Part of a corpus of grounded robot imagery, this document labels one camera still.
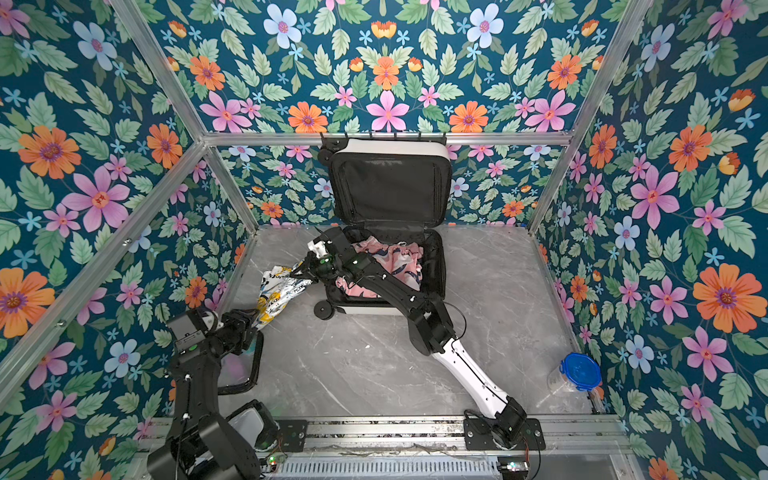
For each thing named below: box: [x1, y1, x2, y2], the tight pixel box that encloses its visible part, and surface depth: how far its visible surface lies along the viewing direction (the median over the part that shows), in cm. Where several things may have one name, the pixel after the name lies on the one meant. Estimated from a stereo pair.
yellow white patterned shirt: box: [252, 266, 312, 329], surface depth 84 cm
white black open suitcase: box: [313, 137, 451, 320], surface depth 95 cm
